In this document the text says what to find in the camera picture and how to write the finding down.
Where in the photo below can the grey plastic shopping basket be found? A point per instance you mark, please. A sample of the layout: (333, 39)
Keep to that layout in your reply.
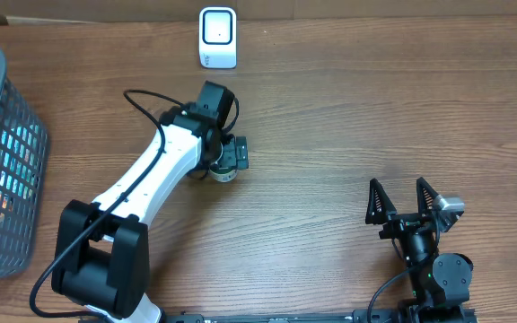
(24, 148)

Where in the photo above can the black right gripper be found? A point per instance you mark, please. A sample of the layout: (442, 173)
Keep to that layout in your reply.
(399, 222)

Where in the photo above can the green lid jar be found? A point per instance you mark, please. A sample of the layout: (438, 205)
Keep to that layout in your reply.
(223, 175)

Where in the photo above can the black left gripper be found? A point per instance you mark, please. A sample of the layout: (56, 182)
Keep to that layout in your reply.
(235, 153)

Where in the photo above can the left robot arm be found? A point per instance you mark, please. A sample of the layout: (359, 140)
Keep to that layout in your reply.
(102, 254)

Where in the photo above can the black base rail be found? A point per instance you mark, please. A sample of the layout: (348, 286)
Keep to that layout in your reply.
(357, 316)

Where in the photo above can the cardboard back board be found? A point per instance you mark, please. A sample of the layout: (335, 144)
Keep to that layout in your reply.
(44, 11)

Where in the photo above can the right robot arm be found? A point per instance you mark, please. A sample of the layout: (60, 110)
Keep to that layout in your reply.
(440, 281)

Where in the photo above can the white barcode scanner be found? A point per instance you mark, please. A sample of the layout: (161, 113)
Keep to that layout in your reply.
(217, 37)

